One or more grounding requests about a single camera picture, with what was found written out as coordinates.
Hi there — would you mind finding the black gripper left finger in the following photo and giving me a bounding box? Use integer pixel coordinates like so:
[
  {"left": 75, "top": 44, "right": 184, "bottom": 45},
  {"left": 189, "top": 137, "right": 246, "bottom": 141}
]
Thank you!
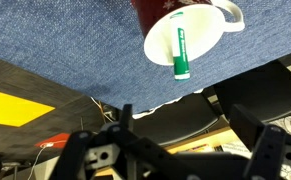
[{"left": 49, "top": 103, "right": 173, "bottom": 180}]

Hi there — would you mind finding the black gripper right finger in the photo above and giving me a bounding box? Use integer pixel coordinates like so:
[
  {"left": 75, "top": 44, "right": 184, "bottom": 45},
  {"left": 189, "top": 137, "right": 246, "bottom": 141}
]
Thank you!
[{"left": 229, "top": 103, "right": 291, "bottom": 180}]

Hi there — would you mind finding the green and white dry-erase marker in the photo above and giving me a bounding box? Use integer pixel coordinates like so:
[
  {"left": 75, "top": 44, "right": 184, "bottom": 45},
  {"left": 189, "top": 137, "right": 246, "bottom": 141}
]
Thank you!
[{"left": 169, "top": 11, "right": 192, "bottom": 82}]

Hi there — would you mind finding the black office chair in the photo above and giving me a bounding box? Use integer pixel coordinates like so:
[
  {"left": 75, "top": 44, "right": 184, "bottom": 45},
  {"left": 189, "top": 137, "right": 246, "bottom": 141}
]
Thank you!
[
  {"left": 213, "top": 59, "right": 291, "bottom": 124},
  {"left": 131, "top": 93, "right": 226, "bottom": 148}
]

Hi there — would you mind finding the blue knitted cloth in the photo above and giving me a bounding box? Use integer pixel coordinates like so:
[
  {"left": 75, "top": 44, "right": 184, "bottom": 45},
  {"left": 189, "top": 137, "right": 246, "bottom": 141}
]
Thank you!
[{"left": 0, "top": 0, "right": 291, "bottom": 116}]

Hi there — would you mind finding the red and white mug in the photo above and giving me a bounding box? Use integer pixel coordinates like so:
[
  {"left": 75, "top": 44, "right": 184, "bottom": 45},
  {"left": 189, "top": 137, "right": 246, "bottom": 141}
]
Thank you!
[{"left": 130, "top": 0, "right": 246, "bottom": 67}]

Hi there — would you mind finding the long white cable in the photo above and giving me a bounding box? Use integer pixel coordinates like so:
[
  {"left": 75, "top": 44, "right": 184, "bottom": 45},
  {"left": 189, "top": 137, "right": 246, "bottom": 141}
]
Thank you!
[{"left": 90, "top": 96, "right": 117, "bottom": 124}]

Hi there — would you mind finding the white power adapter with cable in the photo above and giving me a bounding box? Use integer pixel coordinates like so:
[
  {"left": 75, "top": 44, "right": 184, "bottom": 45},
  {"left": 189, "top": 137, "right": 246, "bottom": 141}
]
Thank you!
[{"left": 26, "top": 139, "right": 69, "bottom": 180}]

